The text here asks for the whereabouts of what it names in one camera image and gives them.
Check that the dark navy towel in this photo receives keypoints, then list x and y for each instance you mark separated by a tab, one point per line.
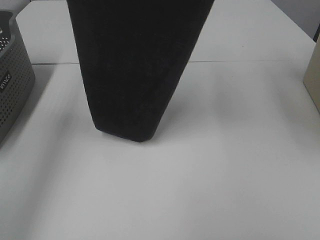
132	54

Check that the grey perforated plastic basket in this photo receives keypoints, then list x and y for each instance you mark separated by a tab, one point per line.
17	76

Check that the beige box at right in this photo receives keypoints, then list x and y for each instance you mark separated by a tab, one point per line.
311	78

